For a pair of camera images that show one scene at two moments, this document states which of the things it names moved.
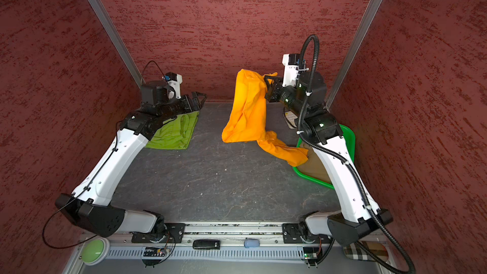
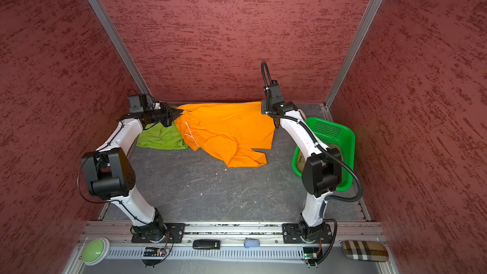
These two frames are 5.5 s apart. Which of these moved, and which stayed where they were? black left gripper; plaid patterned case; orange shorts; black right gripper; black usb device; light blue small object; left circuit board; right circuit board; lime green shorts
Moved: orange shorts; black left gripper; black right gripper
Stayed: light blue small object; plaid patterned case; left circuit board; lime green shorts; right circuit board; black usb device
